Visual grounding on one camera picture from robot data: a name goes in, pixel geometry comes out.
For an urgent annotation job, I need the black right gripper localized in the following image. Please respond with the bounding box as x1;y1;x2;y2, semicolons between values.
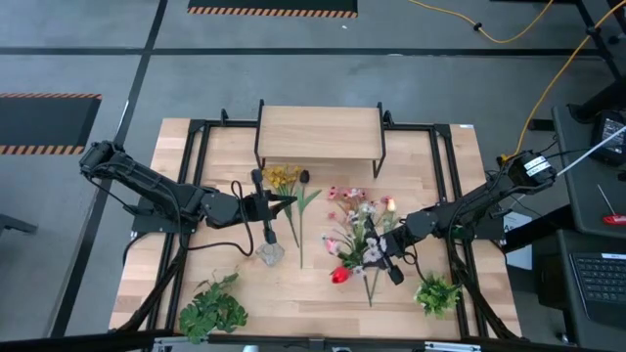
362;216;418;287

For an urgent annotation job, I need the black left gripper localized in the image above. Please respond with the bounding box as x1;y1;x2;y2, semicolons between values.
239;168;298;246

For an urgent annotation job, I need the white blossom spray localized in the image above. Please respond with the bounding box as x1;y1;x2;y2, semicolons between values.
341;199;390;278

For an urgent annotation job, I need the yellow artificial flower bunch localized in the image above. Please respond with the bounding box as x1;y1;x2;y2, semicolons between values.
261;164;302;248

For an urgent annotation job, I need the clear cut-glass vase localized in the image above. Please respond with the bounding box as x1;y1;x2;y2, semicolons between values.
254;242;286;268

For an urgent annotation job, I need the pink blossom spray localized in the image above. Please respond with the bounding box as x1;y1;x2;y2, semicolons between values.
326;185;373;308

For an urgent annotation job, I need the wooden shelf with black legs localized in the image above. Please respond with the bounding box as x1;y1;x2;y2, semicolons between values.
252;99;388;180

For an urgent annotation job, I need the small green plant white pot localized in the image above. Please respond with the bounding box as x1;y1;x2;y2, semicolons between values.
413;272;463;321

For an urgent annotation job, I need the dark green monstera plant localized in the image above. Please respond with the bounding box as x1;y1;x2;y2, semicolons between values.
177;270;249;345

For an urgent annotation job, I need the white paper sheet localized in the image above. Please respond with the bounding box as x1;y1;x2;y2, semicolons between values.
502;210;535;273

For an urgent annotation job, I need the black desk with laptop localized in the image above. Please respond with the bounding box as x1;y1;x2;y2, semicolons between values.
530;228;626;351

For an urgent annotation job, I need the black hazard-striped floor mat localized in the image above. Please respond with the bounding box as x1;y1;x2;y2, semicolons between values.
0;92;104;156
186;0;359;20

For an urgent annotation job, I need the black desk with tablet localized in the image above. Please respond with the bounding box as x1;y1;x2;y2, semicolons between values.
551;105;626;240

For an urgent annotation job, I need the black laptop keyboard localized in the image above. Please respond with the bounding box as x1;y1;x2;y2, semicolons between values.
568;250;626;330

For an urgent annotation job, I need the grey metal stand foot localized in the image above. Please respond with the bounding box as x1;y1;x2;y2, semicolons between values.
0;212;39;237

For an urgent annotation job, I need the black equipment stand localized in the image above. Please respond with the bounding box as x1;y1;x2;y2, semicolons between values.
566;0;626;126

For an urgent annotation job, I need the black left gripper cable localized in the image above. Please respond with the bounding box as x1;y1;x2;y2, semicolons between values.
187;179;256;258

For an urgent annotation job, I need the black cable bundle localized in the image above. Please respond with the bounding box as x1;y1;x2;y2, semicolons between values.
115;233;193;334
445;242;520;342

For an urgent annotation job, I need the black aluminium table frame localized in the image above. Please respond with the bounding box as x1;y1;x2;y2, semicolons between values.
146;108;495;342

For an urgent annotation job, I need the yellow extension cable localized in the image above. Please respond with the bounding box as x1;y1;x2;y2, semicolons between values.
407;0;626;170

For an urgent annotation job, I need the white cable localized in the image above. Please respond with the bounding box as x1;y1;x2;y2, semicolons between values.
556;125;626;177

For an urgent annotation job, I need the black overhead rig frame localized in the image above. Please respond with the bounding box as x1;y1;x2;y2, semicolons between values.
0;328;626;352

